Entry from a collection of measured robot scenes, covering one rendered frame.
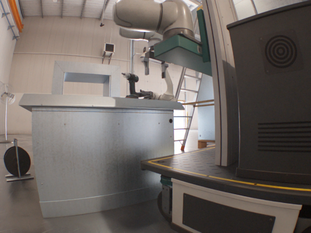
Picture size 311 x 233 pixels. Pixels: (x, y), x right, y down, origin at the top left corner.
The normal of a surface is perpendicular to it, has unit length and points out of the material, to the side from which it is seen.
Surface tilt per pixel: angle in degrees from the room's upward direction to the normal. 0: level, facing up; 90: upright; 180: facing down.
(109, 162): 90
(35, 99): 68
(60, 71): 90
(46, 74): 90
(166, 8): 87
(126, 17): 136
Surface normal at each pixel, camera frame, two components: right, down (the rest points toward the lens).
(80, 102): 0.50, -0.43
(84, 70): 0.50, -0.05
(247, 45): -0.78, -0.01
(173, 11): 0.19, -0.03
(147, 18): 0.20, 0.67
